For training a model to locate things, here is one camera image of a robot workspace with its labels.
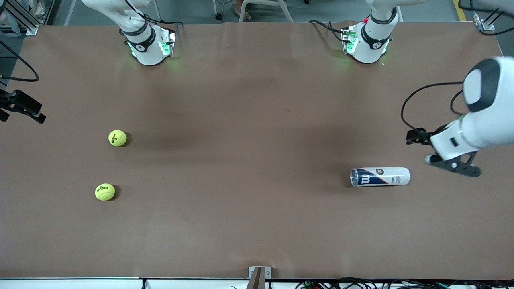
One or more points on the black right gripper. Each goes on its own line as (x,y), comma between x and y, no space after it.
(19,102)

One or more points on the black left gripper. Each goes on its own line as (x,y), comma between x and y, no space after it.
(426,135)

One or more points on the blue white Wilson ball can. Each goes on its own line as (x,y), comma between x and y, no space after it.
(381,176)

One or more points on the yellow Wilson tennis ball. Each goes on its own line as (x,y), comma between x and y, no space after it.
(117,138)
(105,192)

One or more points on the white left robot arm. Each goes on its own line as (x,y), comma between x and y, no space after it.
(488,120)

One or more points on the brown table cover sheet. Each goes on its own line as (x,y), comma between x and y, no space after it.
(257,220)

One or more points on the black caster wheel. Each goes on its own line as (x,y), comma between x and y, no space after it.
(218,17)

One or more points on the foot in sandal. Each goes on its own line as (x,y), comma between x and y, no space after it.
(241,10)

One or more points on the white stool frame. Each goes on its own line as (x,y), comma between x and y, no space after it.
(286,11)

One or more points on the grey metal table bracket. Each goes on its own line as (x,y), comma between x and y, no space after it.
(259,277)

